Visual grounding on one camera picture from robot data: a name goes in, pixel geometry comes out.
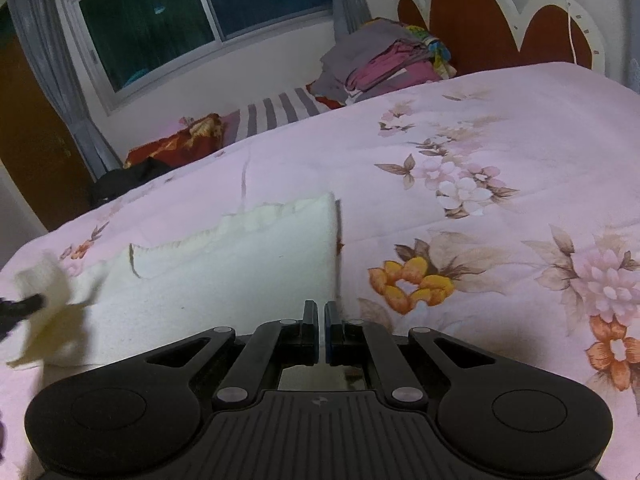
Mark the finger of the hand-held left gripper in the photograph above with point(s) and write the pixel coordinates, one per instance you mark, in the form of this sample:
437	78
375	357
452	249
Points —
22	307

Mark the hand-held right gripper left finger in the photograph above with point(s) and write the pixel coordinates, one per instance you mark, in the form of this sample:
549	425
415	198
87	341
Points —
311	332

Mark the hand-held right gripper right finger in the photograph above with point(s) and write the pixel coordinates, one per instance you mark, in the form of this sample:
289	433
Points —
331	332

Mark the cream knit garment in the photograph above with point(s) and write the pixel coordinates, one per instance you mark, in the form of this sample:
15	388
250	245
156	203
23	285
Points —
225	285

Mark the grey folded clothes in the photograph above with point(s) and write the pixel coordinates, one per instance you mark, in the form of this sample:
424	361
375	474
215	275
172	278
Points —
360	45

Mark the brown wooden door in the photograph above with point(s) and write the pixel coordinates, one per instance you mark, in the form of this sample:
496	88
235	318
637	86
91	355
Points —
35	160

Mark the grey striped pillow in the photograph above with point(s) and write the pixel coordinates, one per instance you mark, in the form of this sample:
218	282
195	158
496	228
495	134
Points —
280	110

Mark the red floral pillow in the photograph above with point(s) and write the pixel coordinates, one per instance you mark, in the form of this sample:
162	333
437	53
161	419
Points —
185	142

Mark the pink floral blanket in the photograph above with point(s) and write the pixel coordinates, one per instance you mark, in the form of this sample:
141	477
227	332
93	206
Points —
500	160

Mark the grey curtain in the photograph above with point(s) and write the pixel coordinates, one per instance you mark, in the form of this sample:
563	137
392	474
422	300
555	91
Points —
45	60
350	5

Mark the multicolour cloth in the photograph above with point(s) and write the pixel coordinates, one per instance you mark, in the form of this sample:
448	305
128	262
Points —
437	52

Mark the white framed window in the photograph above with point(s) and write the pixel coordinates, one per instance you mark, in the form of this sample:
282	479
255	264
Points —
150	25

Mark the white and red headboard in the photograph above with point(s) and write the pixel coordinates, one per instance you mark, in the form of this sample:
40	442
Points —
475	20

